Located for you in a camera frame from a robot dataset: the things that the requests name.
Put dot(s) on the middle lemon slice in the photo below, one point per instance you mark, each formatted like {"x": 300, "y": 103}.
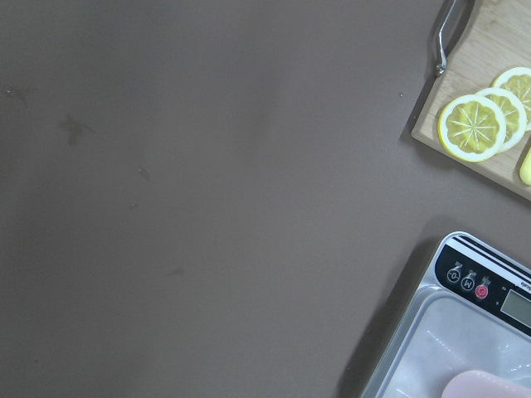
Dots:
{"x": 514, "y": 113}

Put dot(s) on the back lemon slice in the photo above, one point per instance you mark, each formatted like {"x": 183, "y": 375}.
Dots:
{"x": 517, "y": 80}

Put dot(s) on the front lemon slice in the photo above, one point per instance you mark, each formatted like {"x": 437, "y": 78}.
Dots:
{"x": 471, "y": 128}

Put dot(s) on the silver kitchen scale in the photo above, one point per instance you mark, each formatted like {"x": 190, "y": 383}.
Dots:
{"x": 470, "y": 311}

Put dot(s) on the lemon slice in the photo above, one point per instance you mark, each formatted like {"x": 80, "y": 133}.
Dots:
{"x": 514, "y": 113}
{"x": 517, "y": 80}
{"x": 471, "y": 128}

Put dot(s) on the pink plastic cup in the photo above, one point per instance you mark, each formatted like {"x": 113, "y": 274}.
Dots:
{"x": 483, "y": 385}

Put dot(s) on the wooden cutting board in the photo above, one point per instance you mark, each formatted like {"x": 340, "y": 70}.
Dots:
{"x": 496, "y": 39}

